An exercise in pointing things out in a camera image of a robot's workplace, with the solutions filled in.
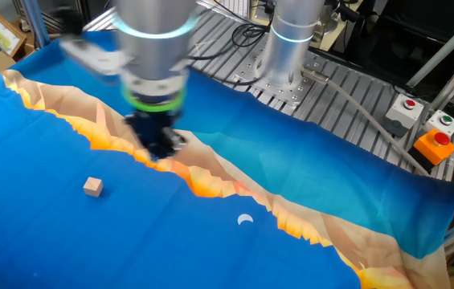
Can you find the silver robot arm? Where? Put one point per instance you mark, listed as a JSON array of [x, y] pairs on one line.
[[154, 52]]

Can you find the white box green button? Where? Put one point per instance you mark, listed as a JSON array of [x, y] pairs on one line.
[[443, 122]]

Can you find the white keyboard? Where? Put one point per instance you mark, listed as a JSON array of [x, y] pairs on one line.
[[236, 7]]

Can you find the orange emergency stop box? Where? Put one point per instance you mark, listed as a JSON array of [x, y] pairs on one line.
[[435, 148]]

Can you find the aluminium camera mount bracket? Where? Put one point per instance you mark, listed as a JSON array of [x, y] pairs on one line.
[[94, 58]]

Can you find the small wooden block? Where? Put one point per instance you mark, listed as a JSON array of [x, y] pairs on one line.
[[92, 187]]

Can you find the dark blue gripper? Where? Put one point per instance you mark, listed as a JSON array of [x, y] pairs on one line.
[[152, 126]]

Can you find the grey box red button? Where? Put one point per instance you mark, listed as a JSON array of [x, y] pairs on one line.
[[403, 114]]

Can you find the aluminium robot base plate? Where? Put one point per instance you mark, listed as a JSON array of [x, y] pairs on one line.
[[283, 90]]

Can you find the blue mountain print cloth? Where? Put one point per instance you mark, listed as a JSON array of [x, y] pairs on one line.
[[291, 160]]

